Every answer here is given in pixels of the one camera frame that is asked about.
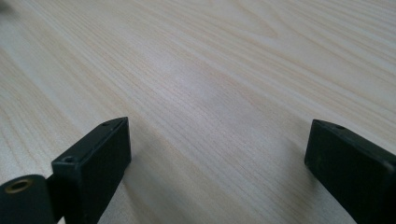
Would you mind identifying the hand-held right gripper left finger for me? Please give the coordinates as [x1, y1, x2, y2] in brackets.
[50, 116, 133, 224]

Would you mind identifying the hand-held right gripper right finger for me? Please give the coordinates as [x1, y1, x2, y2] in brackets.
[304, 119, 396, 224]

